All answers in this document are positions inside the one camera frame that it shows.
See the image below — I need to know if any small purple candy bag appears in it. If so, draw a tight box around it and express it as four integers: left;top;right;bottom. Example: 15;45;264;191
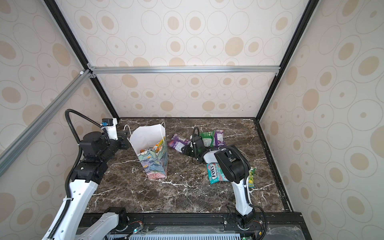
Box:
168;134;190;153

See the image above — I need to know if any green snack bag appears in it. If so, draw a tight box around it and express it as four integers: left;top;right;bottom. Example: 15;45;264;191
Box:
199;130;216;148

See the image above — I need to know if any white paper bag colourful print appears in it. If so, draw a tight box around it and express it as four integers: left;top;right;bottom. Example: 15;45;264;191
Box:
129;122;168;180

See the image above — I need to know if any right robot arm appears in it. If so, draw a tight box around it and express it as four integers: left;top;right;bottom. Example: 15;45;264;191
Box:
181;136;256;229

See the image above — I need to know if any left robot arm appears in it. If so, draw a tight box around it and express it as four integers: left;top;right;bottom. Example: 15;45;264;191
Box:
43;130;131;240

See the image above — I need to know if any purple berries candy bag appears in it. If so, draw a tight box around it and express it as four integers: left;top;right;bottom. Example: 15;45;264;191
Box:
214;130;226;147

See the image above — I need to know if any teal spring candy bag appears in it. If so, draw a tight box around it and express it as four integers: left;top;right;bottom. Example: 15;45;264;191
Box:
207;163;228;185

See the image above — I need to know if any yellow green candy bag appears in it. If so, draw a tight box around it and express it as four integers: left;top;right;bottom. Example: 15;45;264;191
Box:
248;167;257;188

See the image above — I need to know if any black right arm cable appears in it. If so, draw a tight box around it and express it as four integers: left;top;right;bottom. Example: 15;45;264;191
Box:
191;126;268;240

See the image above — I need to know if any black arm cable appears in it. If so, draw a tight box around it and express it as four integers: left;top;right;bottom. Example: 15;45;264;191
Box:
191;126;268;240
44;108;104;240

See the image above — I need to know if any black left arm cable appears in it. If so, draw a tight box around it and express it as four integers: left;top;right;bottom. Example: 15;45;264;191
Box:
44;108;104;240

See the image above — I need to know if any horizontal aluminium rail back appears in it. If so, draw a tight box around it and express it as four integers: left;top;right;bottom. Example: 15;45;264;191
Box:
91;66;280;74

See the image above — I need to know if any aluminium rail left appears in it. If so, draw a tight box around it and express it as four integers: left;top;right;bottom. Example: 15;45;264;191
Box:
1;70;91;175

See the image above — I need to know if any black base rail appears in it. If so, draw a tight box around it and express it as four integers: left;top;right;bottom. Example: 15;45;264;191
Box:
104;213;311;240

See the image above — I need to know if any black vertical frame post left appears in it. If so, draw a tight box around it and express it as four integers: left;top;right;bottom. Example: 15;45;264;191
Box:
44;0;120;122

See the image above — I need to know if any black vertical frame post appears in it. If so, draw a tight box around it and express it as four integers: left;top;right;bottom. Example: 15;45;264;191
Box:
44;0;120;122
256;0;320;122

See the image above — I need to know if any black vertical frame post right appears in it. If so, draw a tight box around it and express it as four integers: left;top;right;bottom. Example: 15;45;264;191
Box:
256;0;320;122

